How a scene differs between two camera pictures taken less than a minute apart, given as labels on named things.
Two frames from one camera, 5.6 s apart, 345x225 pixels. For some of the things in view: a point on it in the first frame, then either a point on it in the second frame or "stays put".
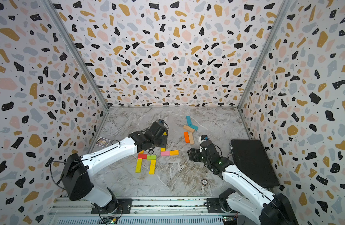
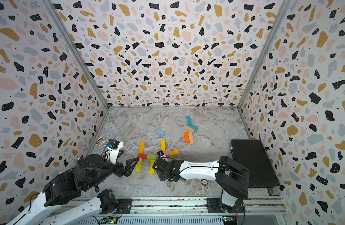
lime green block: (151, 157) stays put
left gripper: (164, 141) -> (123, 171)
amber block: (176, 152) stays put
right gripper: (196, 151) -> (161, 177)
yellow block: (153, 164) stays put
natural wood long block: (191, 141) stays put
